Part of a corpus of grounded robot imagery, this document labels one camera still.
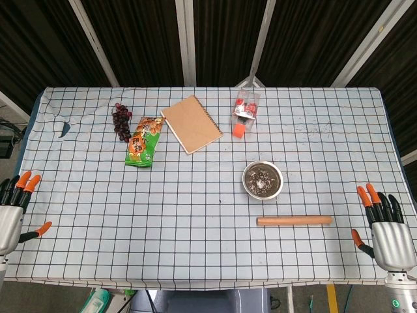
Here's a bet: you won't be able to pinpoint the white frame post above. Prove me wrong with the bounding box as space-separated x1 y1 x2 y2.
68 0 121 88
175 0 197 88
234 0 278 89
330 0 403 89

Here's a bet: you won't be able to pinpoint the green orange snack bag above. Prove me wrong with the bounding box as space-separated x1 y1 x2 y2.
124 116 164 169

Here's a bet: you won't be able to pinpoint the light blue checkered tablecloth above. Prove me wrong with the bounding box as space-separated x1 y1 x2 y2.
4 85 412 292

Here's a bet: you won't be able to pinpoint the clear box with red pieces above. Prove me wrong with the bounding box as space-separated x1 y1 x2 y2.
230 88 262 135

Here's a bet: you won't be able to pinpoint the white table leg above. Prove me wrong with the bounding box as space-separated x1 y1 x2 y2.
285 285 295 313

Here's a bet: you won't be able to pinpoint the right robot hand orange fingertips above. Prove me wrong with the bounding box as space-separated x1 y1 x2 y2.
351 183 417 273

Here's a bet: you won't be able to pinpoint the dark nuts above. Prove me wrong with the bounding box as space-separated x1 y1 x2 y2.
245 163 281 197

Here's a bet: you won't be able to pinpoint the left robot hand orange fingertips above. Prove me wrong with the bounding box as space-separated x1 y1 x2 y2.
0 170 53 256

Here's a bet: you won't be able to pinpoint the wooden rolling pin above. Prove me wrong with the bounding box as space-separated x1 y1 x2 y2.
256 215 334 228

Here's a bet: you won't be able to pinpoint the green white wipes pack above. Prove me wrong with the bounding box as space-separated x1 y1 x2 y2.
80 288 112 313

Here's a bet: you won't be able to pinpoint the stainless steel bowl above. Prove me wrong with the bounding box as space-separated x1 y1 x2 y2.
242 160 284 201

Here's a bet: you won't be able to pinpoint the dark purple grape bunch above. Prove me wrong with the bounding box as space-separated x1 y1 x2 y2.
112 102 134 143

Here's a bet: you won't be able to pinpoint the brown spiral notebook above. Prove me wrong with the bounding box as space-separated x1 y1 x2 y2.
160 94 225 155

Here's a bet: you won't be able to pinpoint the black box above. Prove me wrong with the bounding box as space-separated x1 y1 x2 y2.
0 133 15 159

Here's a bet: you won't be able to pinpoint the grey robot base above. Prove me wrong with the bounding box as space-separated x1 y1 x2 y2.
130 289 272 313

